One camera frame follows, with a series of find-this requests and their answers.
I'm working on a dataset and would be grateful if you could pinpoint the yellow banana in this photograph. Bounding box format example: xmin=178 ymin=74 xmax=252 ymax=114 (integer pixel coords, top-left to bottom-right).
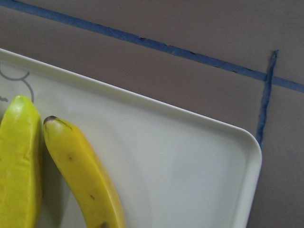
xmin=43 ymin=116 xmax=125 ymax=228
xmin=0 ymin=95 xmax=42 ymax=228

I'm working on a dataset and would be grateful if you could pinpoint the white bear tray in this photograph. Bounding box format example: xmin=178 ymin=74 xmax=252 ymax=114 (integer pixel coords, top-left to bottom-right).
xmin=0 ymin=50 xmax=262 ymax=228

